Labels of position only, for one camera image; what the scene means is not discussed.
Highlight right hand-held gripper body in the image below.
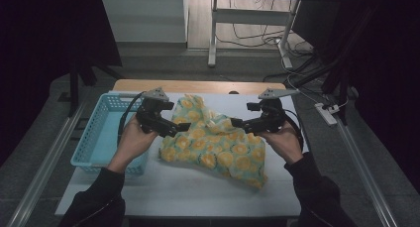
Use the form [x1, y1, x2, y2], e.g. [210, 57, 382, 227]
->
[246, 87, 300, 135]

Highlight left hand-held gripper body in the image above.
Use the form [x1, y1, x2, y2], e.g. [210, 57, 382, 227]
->
[136, 86, 175, 136]

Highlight orange floral tote bag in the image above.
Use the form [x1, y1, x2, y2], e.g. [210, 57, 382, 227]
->
[158, 93, 269, 191]

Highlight light blue plastic basket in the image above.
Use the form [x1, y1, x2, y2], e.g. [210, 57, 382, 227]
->
[70, 92, 151, 177]

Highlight person's right hand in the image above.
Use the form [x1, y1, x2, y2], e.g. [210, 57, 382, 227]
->
[260, 121, 305, 166]

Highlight person's left hand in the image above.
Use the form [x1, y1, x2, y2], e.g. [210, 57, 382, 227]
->
[107, 114, 160, 174]

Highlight white power strip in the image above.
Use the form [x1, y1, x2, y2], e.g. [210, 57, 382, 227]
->
[314, 102, 341, 127]

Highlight white table mat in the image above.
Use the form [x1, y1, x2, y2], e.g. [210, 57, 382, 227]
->
[54, 90, 311, 218]

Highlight black metal stand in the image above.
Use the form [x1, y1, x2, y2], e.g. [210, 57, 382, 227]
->
[290, 55, 352, 126]
[67, 61, 127, 118]

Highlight white cabinet panel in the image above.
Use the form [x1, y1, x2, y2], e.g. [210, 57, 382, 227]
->
[100, 0, 188, 44]

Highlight black curtain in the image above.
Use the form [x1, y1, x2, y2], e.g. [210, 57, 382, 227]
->
[293, 0, 420, 195]
[0, 0, 123, 166]

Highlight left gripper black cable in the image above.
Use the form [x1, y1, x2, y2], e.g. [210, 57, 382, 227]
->
[117, 91, 147, 146]

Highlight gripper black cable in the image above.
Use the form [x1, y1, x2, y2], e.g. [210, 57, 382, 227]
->
[282, 109, 305, 152]
[117, 91, 147, 146]

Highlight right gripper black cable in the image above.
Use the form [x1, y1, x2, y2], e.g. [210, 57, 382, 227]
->
[282, 109, 305, 152]

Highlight white cable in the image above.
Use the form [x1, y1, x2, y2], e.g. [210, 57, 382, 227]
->
[280, 55, 350, 111]

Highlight tangled floor cables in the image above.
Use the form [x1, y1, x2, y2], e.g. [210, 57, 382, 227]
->
[216, 22, 315, 57]

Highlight white desk frame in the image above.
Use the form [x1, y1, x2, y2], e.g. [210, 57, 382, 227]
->
[207, 0, 302, 69]

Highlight aluminium rail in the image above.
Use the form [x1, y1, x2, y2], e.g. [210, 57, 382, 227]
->
[6, 101, 87, 227]
[336, 121, 399, 227]

